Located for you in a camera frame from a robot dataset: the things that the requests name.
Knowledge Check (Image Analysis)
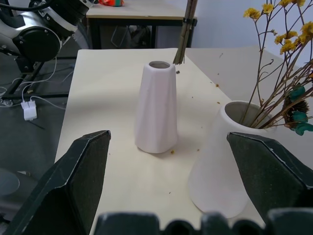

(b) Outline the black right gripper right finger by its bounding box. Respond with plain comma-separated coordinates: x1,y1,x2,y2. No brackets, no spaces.
226,131,313,221

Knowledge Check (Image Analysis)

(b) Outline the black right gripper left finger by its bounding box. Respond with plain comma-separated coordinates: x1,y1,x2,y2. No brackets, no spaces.
3,130,112,235

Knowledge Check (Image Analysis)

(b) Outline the dried bouquet with stems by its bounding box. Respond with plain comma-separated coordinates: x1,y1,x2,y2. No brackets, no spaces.
173,0,198,66

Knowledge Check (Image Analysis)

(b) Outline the yellow dried flower bouquet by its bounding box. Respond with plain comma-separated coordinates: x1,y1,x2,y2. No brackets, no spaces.
238,0,313,137

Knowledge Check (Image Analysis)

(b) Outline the white smooth wide vase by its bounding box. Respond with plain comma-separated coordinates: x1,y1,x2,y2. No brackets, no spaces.
187,100,278,219

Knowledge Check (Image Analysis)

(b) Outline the grey round floor disc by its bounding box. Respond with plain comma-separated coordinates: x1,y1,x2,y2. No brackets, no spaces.
0,168,21,195

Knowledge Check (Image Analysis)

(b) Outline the white power adapter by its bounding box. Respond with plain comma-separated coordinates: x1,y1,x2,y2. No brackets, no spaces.
21,99,38,121

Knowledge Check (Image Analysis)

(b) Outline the white faceted slim vase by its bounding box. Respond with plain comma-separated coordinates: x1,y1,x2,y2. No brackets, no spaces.
134,60,179,154

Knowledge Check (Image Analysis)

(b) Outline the orange toy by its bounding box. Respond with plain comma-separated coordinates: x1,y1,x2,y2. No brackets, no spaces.
98,0,126,8

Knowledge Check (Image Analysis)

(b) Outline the white cable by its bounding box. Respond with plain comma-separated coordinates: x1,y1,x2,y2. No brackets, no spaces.
0,55,75,110

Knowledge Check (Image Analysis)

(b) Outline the black metal floor frame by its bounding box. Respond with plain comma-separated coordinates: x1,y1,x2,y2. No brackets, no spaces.
0,56,77,100

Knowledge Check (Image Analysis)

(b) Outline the beige desk with black frame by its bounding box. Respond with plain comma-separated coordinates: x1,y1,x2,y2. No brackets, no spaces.
86,0,198,49

